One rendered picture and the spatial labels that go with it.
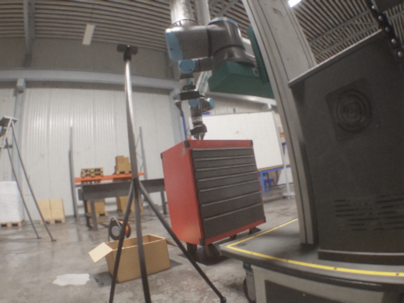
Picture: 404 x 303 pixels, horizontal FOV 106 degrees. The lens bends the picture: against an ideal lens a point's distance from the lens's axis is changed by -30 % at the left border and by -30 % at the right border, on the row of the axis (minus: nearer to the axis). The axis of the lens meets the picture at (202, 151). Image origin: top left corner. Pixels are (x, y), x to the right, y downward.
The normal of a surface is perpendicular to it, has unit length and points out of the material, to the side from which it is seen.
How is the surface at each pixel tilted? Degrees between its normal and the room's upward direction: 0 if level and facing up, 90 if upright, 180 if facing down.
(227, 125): 90
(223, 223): 90
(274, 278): 90
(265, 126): 90
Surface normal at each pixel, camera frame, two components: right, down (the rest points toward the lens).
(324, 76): -0.88, 0.06
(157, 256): 0.60, -0.22
